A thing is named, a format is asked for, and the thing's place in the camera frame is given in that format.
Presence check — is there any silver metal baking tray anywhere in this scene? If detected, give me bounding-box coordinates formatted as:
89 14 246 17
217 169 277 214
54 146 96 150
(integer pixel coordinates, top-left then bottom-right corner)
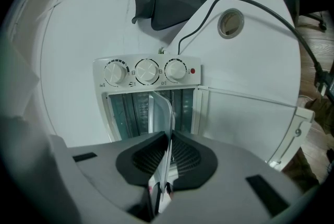
147 90 176 202

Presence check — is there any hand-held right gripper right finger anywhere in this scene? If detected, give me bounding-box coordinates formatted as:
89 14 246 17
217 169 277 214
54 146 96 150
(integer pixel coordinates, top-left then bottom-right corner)
160 131 306 224

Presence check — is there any metal wire oven rack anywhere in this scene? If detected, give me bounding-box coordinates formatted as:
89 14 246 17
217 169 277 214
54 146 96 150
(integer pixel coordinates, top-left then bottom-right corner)
169 89 177 118

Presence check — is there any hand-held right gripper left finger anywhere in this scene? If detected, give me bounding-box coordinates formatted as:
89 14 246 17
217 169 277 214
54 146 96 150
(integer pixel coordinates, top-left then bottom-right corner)
67 132 168 222

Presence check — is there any grey desk cable grommet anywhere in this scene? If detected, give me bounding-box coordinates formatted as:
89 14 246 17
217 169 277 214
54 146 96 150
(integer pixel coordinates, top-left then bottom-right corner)
217 8 245 40

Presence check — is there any black power cable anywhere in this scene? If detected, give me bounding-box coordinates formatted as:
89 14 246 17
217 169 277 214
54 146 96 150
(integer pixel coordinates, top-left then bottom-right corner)
178 0 334 98

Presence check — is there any white toaster oven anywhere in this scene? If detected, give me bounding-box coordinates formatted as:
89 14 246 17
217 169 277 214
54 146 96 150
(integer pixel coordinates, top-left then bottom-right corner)
92 54 315 171

